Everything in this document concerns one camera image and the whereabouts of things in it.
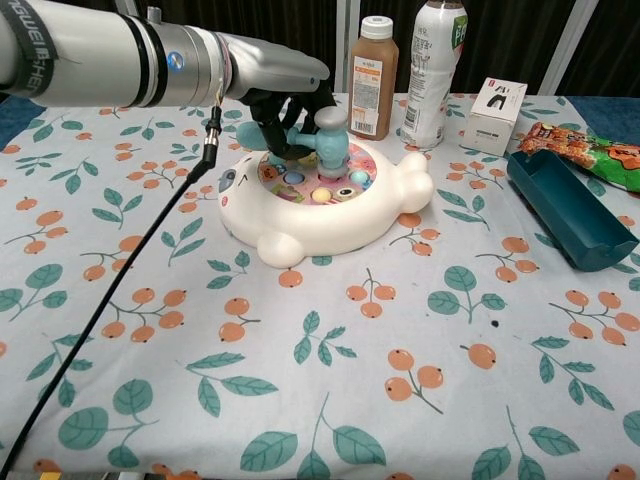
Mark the white bottle yellow cap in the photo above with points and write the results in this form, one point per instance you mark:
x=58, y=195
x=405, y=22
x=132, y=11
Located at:
x=430, y=85

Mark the small teal toy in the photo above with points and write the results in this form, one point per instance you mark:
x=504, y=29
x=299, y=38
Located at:
x=332, y=145

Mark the grey metal frame pole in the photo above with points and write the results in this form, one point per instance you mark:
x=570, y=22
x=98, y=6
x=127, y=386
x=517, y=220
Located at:
x=562, y=45
x=342, y=45

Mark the brown juice bottle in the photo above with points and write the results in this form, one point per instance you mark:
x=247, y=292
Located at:
x=375, y=80

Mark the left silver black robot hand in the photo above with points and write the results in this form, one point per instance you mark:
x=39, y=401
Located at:
x=275, y=70

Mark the orange green snack packet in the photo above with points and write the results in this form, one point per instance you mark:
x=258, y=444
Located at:
x=600, y=155

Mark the teal plastic tray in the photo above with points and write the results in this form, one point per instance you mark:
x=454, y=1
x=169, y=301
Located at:
x=565, y=210

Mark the small white carton box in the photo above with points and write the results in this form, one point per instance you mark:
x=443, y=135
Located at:
x=492, y=120

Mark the floral printed tablecloth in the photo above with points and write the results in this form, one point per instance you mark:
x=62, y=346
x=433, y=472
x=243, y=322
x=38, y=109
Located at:
x=300, y=350

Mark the white fish-shaped toy board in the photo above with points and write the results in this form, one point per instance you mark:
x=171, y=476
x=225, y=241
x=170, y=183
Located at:
x=325, y=225

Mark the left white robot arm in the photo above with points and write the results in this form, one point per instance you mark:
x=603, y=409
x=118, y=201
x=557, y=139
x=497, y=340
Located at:
x=100, y=55

